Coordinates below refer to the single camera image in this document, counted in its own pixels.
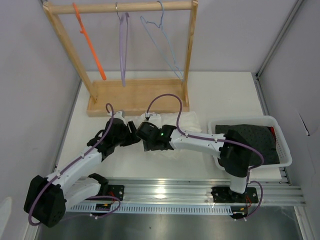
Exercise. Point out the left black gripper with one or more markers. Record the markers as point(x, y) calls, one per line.
point(132, 138)

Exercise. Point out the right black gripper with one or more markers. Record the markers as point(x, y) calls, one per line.
point(148, 146)

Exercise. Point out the white pleated skirt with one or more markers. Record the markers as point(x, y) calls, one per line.
point(188, 121)

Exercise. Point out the orange plastic hanger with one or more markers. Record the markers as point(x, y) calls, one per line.
point(89, 42)

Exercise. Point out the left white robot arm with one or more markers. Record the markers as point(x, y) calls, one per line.
point(49, 197)

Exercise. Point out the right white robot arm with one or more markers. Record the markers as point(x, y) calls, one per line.
point(230, 148)

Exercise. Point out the purple plastic hanger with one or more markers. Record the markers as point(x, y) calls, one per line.
point(123, 42)

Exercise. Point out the wooden clothes rack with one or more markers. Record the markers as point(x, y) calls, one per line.
point(135, 97)

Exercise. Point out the black dotted garment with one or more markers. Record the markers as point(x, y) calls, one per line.
point(258, 137)

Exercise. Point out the red garment in basket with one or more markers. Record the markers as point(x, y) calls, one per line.
point(272, 130)

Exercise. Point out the white plastic basket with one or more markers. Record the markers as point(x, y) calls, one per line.
point(282, 148)

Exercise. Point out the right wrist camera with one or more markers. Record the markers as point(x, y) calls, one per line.
point(153, 118)

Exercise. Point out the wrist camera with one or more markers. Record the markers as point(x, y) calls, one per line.
point(153, 118)
point(119, 115)

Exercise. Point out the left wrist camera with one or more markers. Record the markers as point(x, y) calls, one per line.
point(119, 115)

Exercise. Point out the aluminium mounting rail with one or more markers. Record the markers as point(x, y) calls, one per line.
point(198, 192)

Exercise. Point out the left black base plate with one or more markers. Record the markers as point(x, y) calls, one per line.
point(116, 191)

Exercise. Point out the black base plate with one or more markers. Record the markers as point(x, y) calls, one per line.
point(116, 191)
point(223, 194)

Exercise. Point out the perforated cable duct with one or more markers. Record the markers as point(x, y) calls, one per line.
point(131, 208)

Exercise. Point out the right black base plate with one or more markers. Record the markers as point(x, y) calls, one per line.
point(223, 194)

